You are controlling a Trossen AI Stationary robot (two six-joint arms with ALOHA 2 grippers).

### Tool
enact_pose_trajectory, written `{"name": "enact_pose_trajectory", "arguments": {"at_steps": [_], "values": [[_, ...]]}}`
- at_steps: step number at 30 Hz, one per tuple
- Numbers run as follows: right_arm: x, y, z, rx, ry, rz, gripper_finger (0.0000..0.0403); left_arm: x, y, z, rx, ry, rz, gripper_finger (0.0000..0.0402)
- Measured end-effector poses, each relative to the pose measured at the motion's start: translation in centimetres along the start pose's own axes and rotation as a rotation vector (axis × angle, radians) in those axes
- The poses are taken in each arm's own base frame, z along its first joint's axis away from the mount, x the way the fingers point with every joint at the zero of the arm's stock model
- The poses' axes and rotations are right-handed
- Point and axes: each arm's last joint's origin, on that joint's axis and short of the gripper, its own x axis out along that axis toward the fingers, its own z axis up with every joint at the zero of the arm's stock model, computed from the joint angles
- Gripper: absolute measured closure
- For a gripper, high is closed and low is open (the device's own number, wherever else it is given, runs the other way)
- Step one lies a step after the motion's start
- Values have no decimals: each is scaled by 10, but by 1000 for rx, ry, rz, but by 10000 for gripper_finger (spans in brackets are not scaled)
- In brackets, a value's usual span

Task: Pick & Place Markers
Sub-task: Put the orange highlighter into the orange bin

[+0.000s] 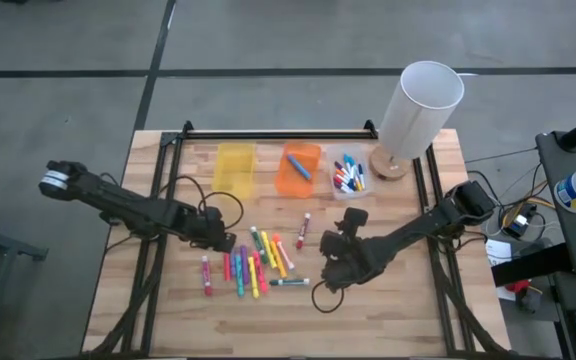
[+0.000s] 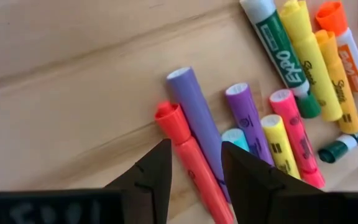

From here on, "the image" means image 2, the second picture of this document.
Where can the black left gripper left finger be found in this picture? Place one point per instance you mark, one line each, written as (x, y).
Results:
(148, 186)

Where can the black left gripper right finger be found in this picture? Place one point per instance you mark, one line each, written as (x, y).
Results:
(250, 186)

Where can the teal highlighter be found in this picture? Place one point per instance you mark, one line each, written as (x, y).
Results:
(235, 138)

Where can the red-orange highlighter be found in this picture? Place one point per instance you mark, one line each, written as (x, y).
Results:
(172, 124)

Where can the purple highlighter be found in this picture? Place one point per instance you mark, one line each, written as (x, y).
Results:
(244, 115)

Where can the pink Sharpie highlighter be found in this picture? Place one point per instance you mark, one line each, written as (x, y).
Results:
(291, 124)

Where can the lavender highlighter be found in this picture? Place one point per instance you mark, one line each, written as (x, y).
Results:
(194, 109)

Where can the yellow Sharpie highlighter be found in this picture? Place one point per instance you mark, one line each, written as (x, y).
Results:
(312, 71)

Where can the amber Sharpie highlighter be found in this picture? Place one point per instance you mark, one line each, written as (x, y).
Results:
(340, 90)

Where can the orange Expo dry-erase marker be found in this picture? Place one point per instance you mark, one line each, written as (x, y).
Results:
(350, 65)

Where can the green Expo dry-erase marker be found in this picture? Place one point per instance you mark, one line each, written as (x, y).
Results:
(278, 53)
(334, 152)

